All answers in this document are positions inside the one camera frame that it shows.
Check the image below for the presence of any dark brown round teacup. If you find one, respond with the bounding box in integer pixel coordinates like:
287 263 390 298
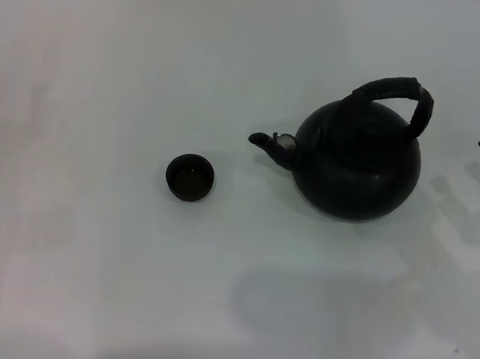
161 150 219 206

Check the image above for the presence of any black round teapot with handle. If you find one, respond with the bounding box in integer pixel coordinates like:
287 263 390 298
240 59 439 230

